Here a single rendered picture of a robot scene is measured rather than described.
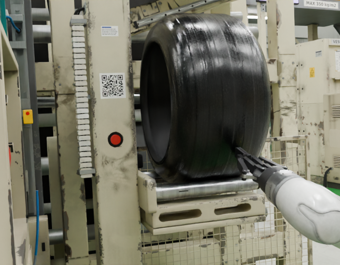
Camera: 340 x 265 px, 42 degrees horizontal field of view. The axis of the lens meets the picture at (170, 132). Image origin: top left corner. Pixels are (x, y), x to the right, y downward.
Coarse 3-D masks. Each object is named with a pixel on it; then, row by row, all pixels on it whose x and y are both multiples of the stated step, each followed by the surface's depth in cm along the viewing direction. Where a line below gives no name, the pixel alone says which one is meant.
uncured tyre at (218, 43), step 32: (160, 32) 134; (192, 32) 125; (224, 32) 128; (160, 64) 166; (192, 64) 120; (224, 64) 122; (256, 64) 125; (160, 96) 171; (192, 96) 119; (224, 96) 121; (256, 96) 123; (160, 128) 170; (192, 128) 121; (224, 128) 122; (256, 128) 125; (160, 160) 146; (192, 160) 126; (224, 160) 129
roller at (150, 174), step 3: (153, 171) 159; (147, 174) 157; (150, 174) 157; (153, 174) 158; (156, 174) 158; (153, 177) 157; (156, 177) 157; (159, 177) 158; (156, 180) 158; (159, 180) 158; (162, 180) 158; (165, 180) 159; (156, 183) 158; (159, 183) 159; (162, 183) 160
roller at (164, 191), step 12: (204, 180) 134; (216, 180) 135; (228, 180) 136; (240, 180) 136; (252, 180) 137; (156, 192) 129; (168, 192) 129; (180, 192) 131; (192, 192) 132; (204, 192) 133; (216, 192) 134
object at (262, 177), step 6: (270, 168) 106; (276, 168) 106; (282, 168) 106; (258, 174) 109; (264, 174) 106; (270, 174) 104; (258, 180) 108; (264, 180) 105; (264, 186) 105; (264, 192) 107
